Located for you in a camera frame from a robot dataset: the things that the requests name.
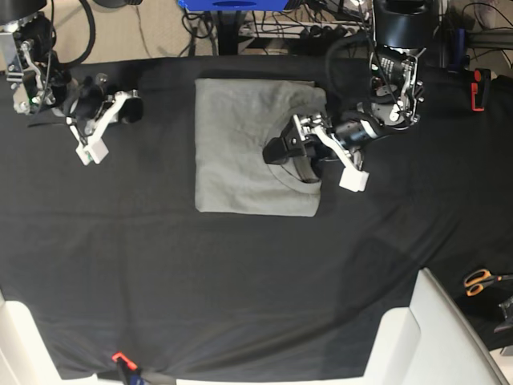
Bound grey T-shirt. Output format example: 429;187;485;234
195;79;326;217

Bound white chair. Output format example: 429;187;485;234
1;295;62;384
362;269;508;385

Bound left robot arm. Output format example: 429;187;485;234
263;1;436;170

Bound blue plastic stand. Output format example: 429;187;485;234
177;0;289;12

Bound white power strip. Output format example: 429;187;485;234
238;20;362;39

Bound orange handled scissors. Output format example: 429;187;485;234
463;269;512;297

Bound white chair right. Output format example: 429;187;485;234
362;269;508;385

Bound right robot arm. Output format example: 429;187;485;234
1;1;143;142

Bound white chair left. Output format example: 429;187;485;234
1;295;62;384

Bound red black clamp right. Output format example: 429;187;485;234
471;68;492;112

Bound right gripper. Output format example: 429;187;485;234
63;74;144;136

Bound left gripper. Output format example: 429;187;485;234
262;110;385;168

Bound orange black clamp bottom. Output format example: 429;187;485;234
110;351;177;385

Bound black metal bracket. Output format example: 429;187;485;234
494;298;513;333

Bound black table cloth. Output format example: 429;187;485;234
1;56;512;381

